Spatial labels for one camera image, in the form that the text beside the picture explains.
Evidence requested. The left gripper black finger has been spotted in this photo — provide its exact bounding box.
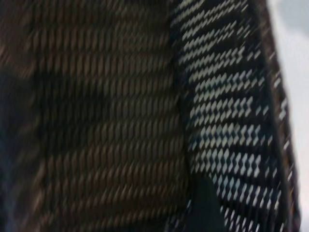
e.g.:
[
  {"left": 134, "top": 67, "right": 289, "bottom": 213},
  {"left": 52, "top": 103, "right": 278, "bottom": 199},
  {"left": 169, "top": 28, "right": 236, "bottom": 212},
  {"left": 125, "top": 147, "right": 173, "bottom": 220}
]
[{"left": 187, "top": 178, "right": 225, "bottom": 232}]

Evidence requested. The dark brown wicker basket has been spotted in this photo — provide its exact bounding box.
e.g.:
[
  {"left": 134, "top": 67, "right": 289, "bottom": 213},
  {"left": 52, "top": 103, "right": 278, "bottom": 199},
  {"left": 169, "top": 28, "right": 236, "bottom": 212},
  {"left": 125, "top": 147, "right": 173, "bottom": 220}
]
[{"left": 0, "top": 0, "right": 305, "bottom": 232}]

